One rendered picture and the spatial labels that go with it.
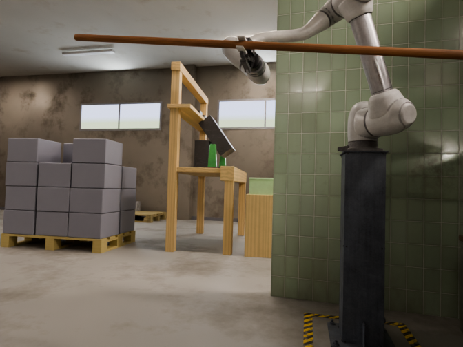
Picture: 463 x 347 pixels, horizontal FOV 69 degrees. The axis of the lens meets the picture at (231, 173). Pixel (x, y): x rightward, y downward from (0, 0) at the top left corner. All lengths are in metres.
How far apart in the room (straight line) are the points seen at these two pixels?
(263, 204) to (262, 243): 0.44
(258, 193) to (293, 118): 1.54
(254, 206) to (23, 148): 2.83
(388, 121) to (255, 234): 2.49
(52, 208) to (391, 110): 3.75
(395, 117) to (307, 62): 1.10
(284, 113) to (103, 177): 2.34
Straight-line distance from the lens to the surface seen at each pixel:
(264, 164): 7.65
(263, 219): 3.90
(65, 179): 4.38
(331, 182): 2.50
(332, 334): 2.10
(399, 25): 2.78
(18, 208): 4.76
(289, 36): 1.85
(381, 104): 1.79
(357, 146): 1.92
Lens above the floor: 0.79
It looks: 2 degrees up
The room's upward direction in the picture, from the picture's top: 2 degrees clockwise
